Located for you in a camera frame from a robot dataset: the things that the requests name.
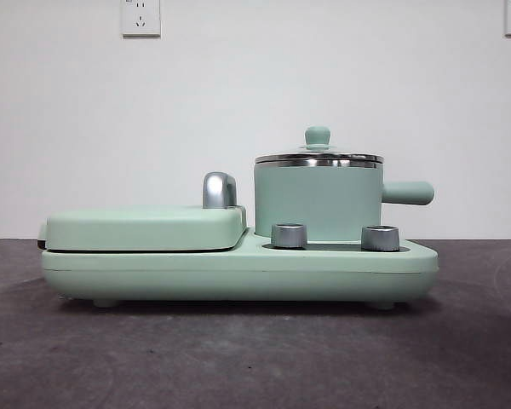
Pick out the silver griddle cover handle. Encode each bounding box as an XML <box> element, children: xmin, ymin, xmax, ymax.
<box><xmin>201</xmin><ymin>170</ymin><xmax>238</xmax><ymax>210</ymax></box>

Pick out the silver control knob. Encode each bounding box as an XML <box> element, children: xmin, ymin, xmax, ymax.
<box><xmin>270</xmin><ymin>222</ymin><xmax>307</xmax><ymax>249</ymax></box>
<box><xmin>360</xmin><ymin>224</ymin><xmax>400</xmax><ymax>251</ymax></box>

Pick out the glass lid with green knob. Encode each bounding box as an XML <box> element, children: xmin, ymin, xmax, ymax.
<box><xmin>255</xmin><ymin>125</ymin><xmax>384</xmax><ymax>165</ymax></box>

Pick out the mint green griddle cover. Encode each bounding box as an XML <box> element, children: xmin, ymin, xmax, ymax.
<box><xmin>37</xmin><ymin>204</ymin><xmax>247</xmax><ymax>252</ymax></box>

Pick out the mint green breakfast machine base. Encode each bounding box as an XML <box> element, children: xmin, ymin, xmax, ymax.
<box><xmin>40</xmin><ymin>227</ymin><xmax>439</xmax><ymax>308</ymax></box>

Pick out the mint green pot with handle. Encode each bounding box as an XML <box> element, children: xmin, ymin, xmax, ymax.
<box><xmin>253</xmin><ymin>159</ymin><xmax>435</xmax><ymax>239</ymax></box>

